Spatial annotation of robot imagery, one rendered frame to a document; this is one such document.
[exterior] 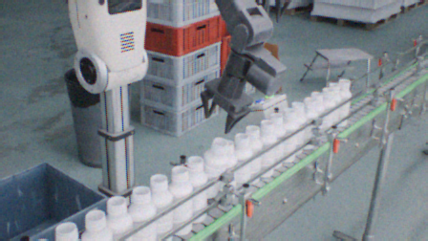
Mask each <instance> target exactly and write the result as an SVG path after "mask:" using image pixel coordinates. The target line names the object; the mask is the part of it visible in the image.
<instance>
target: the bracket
mask: <svg viewBox="0 0 428 241"><path fill-rule="evenodd" d="M410 40H413V41H415V45H414V47H415V46H416V45H417V44H418V45H419V43H421V42H424V41H425V40H422V34H419V35H418V38H417V39H414V38H410ZM418 51H419V47H418V48H416V51H415V54H414V59H415V58H417V61H416V62H414V63H413V65H414V64H416V63H417V62H418V64H417V66H416V69H417V70H416V71H414V75H413V77H419V75H420V72H419V71H418V70H421V69H423V70H428V67H424V66H422V65H421V64H420V62H423V59H424V57H421V56H417V55H418ZM374 58H375V59H379V60H378V61H379V63H378V66H380V65H381V64H383V63H385V62H387V61H388V60H391V59H389V58H388V52H384V54H383V56H382V57H379V56H375V57H374ZM392 63H393V64H395V65H397V64H398V63H399V60H397V59H396V60H394V61H393V62H392ZM379 69H380V73H379V79H381V78H383V74H384V69H385V66H384V67H382V68H379ZM397 69H398V68H397V66H395V67H393V68H392V72H393V71H394V70H397ZM341 77H342V76H337V81H331V80H328V83H338V81H339V80H340V79H341ZM373 85H374V89H376V90H374V92H373V97H374V98H373V99H370V101H371V104H369V105H372V106H374V107H376V106H377V105H378V101H379V99H376V98H379V97H382V98H387V99H386V101H387V107H386V112H385V115H384V122H383V125H382V128H378V127H376V126H375V124H376V118H375V119H374V124H373V127H374V128H373V129H372V132H371V136H372V137H373V138H374V139H375V140H377V141H378V142H377V143H378V148H383V145H384V144H385V143H386V140H385V138H386V135H387V133H389V131H388V129H387V128H386V127H387V123H388V120H389V114H390V110H392V111H395V105H396V102H398V101H403V99H400V98H398V97H395V88H390V91H389V94H388V95H384V94H381V92H380V91H377V90H379V88H381V82H374V83H373ZM354 88H355V87H354V85H353V84H352V85H350V88H349V90H351V94H352V96H353V95H355V93H352V90H354ZM417 92H418V88H417V89H416V92H415V96H416V97H417V98H419V99H421V106H417V105H415V102H416V97H414V99H413V104H414V106H416V107H419V109H418V111H419V113H420V114H421V115H423V111H426V101H428V98H427V96H428V77H427V84H426V87H425V89H424V96H423V97H418V96H417ZM391 107H392V109H391ZM312 120H313V124H312V125H313V126H316V128H313V131H312V132H313V133H312V134H313V135H314V137H312V138H310V145H313V146H315V147H316V146H317V145H319V144H320V138H317V136H326V137H328V143H329V151H328V156H327V160H326V169H325V172H324V171H321V170H319V159H318V160H316V164H315V168H316V170H317V171H315V172H314V178H313V180H314V181H315V182H316V183H317V184H319V185H320V186H322V187H321V191H322V196H327V192H329V191H330V190H331V186H330V180H331V179H332V174H331V168H332V155H333V152H335V153H336V152H337V151H338V145H339V143H340V142H347V141H348V140H346V139H344V138H340V137H338V131H336V128H337V126H331V133H326V132H324V131H322V128H318V127H319V126H321V125H322V123H323V119H320V118H318V117H315V118H313V119H312ZM375 128H376V129H378V130H381V131H379V134H380V135H381V136H380V139H379V138H375V137H374V131H375ZM180 158H181V162H180V163H179V164H178V163H176V162H175V161H170V162H169V163H170V164H171V165H173V166H177V165H182V166H185V167H186V168H187V160H186V156H185V155H180ZM318 172H320V173H324V175H323V176H322V178H323V180H324V184H322V183H319V182H318V181H317V180H316V178H317V175H318ZM221 175H222V180H221V181H220V182H224V183H225V184H226V185H224V186H223V193H224V194H225V195H223V196H221V197H220V199H221V203H220V206H223V207H225V208H228V207H229V206H231V204H233V197H232V196H229V195H230V194H234V195H236V196H239V204H240V205H241V226H240V236H237V235H236V234H235V233H234V227H235V221H233V222H231V223H230V224H229V233H232V236H230V237H229V241H234V237H235V238H237V239H239V241H248V240H247V239H246V222H247V217H249V218H250V217H251V216H252V207H253V205H255V206H259V207H260V206H261V205H262V202H260V201H257V200H256V199H253V198H252V191H251V190H250V189H249V187H250V185H249V184H243V191H241V192H240V191H237V190H236V189H234V186H233V185H230V184H229V183H231V182H233V181H234V173H233V172H229V171H228V170H227V171H225V172H223V173H222V174H221ZM20 241H30V237H29V236H22V237H21V238H20Z"/></svg>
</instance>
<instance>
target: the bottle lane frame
mask: <svg viewBox="0 0 428 241"><path fill-rule="evenodd" d="M427 77H428V74H427V75H424V77H422V78H420V79H418V80H417V81H415V82H414V83H412V84H411V85H410V86H408V87H406V88H405V90H402V91H401V92H398V94H397V95H395V97H398V98H400V99H403V101H398V102H396V105H395V111H392V110H390V114H389V120H388V123H387V127H386V128H387V129H388V131H389V133H387V135H386V138H387V137H388V136H389V135H390V134H392V133H393V132H394V131H396V129H397V128H399V126H400V123H401V120H402V114H403V113H404V111H405V109H408V107H409V106H412V111H411V112H412V114H411V115H410V118H411V117H412V116H413V115H414V114H416V113H417V112H418V109H419V107H416V106H414V104H413V99H414V97H416V96H415V92H416V89H417V88H418V92H417V96H418V97H423V96H424V89H425V87H426V84H427ZM415 105H417V106H421V99H419V98H417V97H416V102H415ZM386 107H387V102H384V104H380V106H379V107H376V109H375V110H373V111H372V112H371V113H368V115H366V117H363V118H362V119H359V121H357V122H355V123H354V124H353V125H352V126H350V127H349V128H346V130H345V131H343V132H340V134H338V137H340V138H344V139H346V140H348V141H347V142H340V143H339V145H338V151H337V152H336V153H335V152H333V155H332V168H331V174H332V179H331V180H330V183H331V182H332V181H334V180H335V179H336V178H337V177H339V176H340V175H341V174H343V173H344V171H346V170H347V169H349V167H351V166H352V165H353V164H355V163H356V162H357V161H358V160H360V159H361V157H364V155H366V154H367V153H368V152H369V151H370V150H372V149H373V148H374V147H376V146H377V145H378V143H377V142H378V141H377V140H375V139H374V138H373V137H372V136H371V132H372V129H373V128H374V127H373V124H374V119H375V118H376V124H375V126H376V127H378V128H382V125H383V122H384V115H385V112H386ZM379 131H381V130H378V129H376V128H374V137H375V138H379V139H380V136H381V135H380V134H379ZM328 151H329V143H328V142H324V145H322V146H321V147H319V148H318V149H316V150H315V151H313V152H311V154H309V155H307V157H305V159H301V161H300V162H298V163H297V164H294V165H293V166H292V167H291V168H288V170H286V171H285V172H284V173H281V175H279V176H278V177H277V178H273V180H272V181H271V182H268V183H266V182H265V183H266V185H265V186H262V188H258V187H257V188H258V190H257V191H255V193H253V194H252V198H253V199H256V200H257V201H260V202H262V205H261V206H260V207H259V206H255V205H253V207H252V216H251V217H250V218H249V217H247V222H246V239H247V240H248V241H262V240H263V239H264V238H265V237H267V236H268V235H269V234H270V233H271V232H272V231H273V230H275V229H276V228H278V227H279V226H280V225H281V224H282V223H284V221H286V220H287V219H288V218H289V217H291V215H292V214H293V213H295V211H298V209H299V208H301V207H302V206H303V205H304V204H306V203H307V202H308V201H309V200H311V199H312V197H314V196H315V195H317V194H318V193H319V192H320V191H321V187H322V186H320V185H319V184H317V183H316V182H315V181H314V180H313V178H314V172H315V171H317V170H316V168H315V164H316V160H318V159H319V170H321V171H324V172H325V169H326V160H327V156H328ZM223 212H224V211H223ZM213 218H214V217H213ZM214 219H215V218H214ZM233 221H235V227H234V233H235V234H236V235H237V236H240V226H241V205H240V204H239V205H237V206H233V208H232V209H231V210H229V211H228V212H225V214H224V215H222V216H221V217H219V218H218V219H215V221H214V222H212V223H210V225H208V226H206V225H204V228H203V230H201V231H199V232H194V231H193V232H194V236H192V237H190V238H189V239H187V241H229V237H230V236H232V233H229V224H230V223H231V222H233Z"/></svg>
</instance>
